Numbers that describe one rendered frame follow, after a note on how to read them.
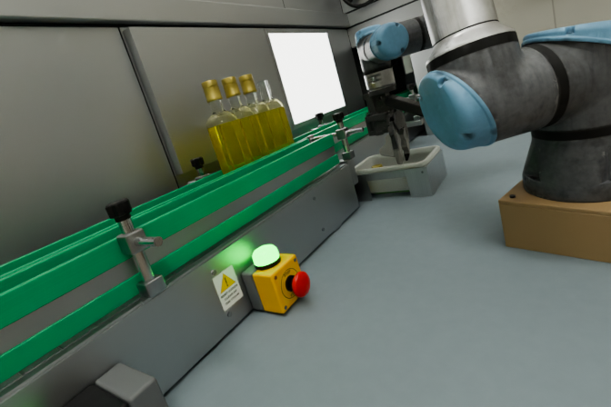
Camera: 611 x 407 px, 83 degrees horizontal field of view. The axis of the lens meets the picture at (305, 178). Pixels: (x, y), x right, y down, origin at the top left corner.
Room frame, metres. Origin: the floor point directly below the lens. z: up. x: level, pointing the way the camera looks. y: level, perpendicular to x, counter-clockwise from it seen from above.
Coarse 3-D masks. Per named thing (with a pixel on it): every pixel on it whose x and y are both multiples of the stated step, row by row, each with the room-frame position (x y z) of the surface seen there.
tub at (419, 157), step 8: (416, 152) 0.99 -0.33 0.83; (424, 152) 0.98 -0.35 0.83; (432, 152) 0.89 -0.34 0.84; (368, 160) 1.05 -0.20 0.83; (376, 160) 1.07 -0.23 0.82; (384, 160) 1.05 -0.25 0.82; (392, 160) 1.04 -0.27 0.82; (408, 160) 1.01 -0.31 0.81; (416, 160) 0.99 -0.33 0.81; (424, 160) 0.84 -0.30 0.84; (360, 168) 1.00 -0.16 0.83; (368, 168) 1.04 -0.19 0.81; (376, 168) 0.90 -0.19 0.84; (384, 168) 0.88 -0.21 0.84; (392, 168) 0.87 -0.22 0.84; (400, 168) 0.86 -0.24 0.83; (408, 168) 0.86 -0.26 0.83
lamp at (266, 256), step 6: (264, 246) 0.54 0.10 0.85; (270, 246) 0.54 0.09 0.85; (258, 252) 0.53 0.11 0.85; (264, 252) 0.53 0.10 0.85; (270, 252) 0.53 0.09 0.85; (276, 252) 0.54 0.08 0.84; (258, 258) 0.52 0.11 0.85; (264, 258) 0.52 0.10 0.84; (270, 258) 0.52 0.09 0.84; (276, 258) 0.53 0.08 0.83; (258, 264) 0.52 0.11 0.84; (264, 264) 0.52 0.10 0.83; (270, 264) 0.52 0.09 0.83; (276, 264) 0.53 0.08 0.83
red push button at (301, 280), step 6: (294, 276) 0.50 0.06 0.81; (300, 276) 0.50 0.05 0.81; (306, 276) 0.51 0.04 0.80; (294, 282) 0.49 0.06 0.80; (300, 282) 0.50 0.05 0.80; (306, 282) 0.51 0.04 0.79; (294, 288) 0.49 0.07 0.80; (300, 288) 0.49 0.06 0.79; (306, 288) 0.50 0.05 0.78; (300, 294) 0.49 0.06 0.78
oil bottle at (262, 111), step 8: (248, 104) 0.88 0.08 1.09; (256, 104) 0.87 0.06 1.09; (264, 104) 0.88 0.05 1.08; (256, 112) 0.86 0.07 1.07; (264, 112) 0.87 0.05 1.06; (264, 120) 0.86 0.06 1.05; (272, 120) 0.89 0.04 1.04; (264, 128) 0.86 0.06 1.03; (272, 128) 0.88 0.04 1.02; (264, 136) 0.86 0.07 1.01; (272, 136) 0.87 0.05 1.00; (272, 144) 0.87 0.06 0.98; (280, 144) 0.89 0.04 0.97; (272, 152) 0.86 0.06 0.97
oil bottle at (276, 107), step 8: (272, 104) 0.91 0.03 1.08; (280, 104) 0.93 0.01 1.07; (272, 112) 0.90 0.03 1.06; (280, 112) 0.92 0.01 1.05; (280, 120) 0.92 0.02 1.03; (280, 128) 0.91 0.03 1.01; (288, 128) 0.93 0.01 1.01; (280, 136) 0.90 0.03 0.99; (288, 136) 0.93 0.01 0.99; (288, 144) 0.92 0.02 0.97
